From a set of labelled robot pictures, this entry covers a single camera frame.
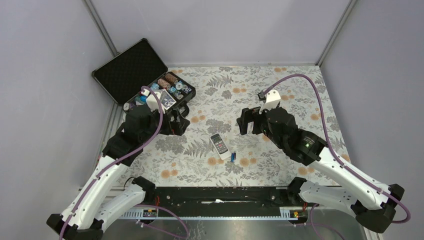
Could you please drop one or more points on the black poker chip case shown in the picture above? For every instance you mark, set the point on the black poker chip case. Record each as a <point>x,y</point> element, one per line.
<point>139,65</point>

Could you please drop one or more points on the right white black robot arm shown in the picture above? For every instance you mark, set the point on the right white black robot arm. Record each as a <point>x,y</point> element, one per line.
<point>369,201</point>

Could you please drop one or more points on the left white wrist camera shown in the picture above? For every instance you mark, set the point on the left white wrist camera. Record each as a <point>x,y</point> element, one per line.
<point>154,100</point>

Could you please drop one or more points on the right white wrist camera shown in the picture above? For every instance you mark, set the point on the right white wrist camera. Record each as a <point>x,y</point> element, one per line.
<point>271,100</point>

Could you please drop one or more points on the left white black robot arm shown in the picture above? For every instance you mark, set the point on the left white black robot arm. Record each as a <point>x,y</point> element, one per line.
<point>86,218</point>

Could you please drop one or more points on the white remote control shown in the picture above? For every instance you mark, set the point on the white remote control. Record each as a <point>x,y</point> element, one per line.
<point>220,146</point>

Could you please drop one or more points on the floral table mat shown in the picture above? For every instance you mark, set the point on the floral table mat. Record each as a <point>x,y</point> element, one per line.
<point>222,92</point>

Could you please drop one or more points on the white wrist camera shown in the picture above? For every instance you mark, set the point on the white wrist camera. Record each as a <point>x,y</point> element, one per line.
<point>271,100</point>
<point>154,100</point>

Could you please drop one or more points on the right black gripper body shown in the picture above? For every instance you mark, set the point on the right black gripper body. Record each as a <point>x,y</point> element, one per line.
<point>260,121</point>

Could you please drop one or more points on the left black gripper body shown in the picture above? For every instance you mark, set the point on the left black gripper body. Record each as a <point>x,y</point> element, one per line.
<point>169,127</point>

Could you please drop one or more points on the playing card deck box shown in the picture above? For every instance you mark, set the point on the playing card deck box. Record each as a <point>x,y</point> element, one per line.
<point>167,101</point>

